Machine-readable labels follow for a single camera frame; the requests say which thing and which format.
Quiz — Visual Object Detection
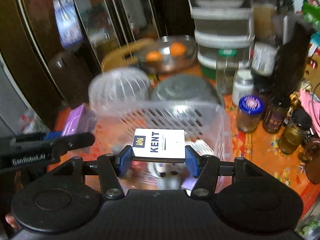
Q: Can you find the clear plastic basket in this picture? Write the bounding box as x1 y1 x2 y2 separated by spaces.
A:
89 101 233 190

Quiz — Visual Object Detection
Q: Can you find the green gift bag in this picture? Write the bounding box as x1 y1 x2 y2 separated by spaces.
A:
302 2 320 31

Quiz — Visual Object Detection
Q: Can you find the black electric kettle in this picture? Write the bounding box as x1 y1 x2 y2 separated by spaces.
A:
272 13 315 96

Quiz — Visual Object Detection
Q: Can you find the blue lid glass jar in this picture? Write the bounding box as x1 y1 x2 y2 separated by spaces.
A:
237 95 264 133

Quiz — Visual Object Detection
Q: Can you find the blue wall calendar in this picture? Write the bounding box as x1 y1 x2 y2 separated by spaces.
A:
53 0 83 49

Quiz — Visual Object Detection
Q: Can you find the black lid oil jar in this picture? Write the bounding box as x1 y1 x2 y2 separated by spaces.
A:
278 107 312 155

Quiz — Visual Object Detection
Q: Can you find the white dome mesh cover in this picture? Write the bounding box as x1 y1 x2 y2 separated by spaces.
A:
88 67 152 116

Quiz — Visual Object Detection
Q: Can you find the pink paper sheet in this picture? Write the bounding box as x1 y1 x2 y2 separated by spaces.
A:
299 89 320 136

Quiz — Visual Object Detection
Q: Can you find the upturned steel bowl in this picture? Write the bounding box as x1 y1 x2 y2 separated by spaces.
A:
150 74 224 106

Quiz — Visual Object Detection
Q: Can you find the steel bowl with oranges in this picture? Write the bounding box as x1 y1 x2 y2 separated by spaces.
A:
136 35 197 75

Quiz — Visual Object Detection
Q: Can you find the dark purple label jar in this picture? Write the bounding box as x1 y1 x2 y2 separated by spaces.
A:
263 94 291 133

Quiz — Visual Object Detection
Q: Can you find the dark brown thermos jug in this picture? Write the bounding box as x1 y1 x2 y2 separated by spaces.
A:
48 50 92 108

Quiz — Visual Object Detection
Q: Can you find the green lid glass jar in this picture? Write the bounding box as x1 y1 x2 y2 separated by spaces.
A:
216 49 238 95

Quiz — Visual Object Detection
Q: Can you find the right orange fruit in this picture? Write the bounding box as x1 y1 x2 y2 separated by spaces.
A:
169 42 187 57

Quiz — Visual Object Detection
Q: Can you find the white Kent cigarette box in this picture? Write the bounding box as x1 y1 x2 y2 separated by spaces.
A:
132 128 185 160

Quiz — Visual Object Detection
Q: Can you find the white label dark bottle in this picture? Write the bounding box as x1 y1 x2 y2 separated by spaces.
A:
251 42 277 80

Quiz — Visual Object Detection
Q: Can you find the white tiered food rack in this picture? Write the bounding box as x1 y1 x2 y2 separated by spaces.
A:
188 0 254 69

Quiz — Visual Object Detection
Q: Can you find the purple cigarette box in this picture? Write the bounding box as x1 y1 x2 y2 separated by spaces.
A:
61 103 97 137

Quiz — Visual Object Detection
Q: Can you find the left orange fruit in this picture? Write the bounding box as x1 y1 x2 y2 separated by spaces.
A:
145 50 163 62

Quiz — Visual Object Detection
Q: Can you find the small white salt jar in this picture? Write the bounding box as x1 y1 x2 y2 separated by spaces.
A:
232 69 254 107

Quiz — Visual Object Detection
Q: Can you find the orange fruit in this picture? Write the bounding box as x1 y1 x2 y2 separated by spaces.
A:
145 50 163 62
169 42 187 57

